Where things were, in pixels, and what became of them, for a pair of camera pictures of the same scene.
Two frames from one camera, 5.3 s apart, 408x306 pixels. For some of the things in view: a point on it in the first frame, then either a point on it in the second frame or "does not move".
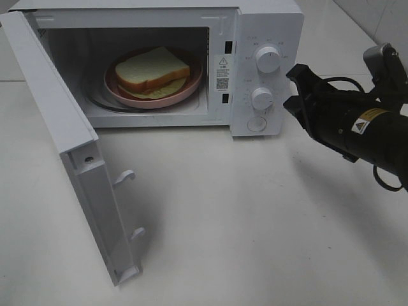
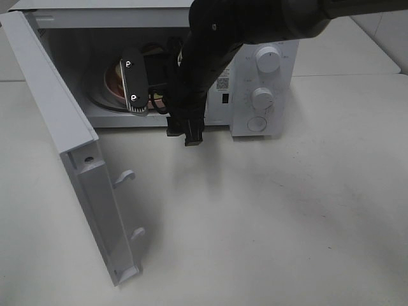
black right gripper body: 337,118 → 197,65
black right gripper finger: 308,83 → 194,129
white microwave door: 80,149 does not move
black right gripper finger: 298,107 → 176,125
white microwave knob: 262,98 does not move
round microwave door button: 257,123 does not move
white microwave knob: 268,59 does not move
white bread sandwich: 156,74 → 115,80
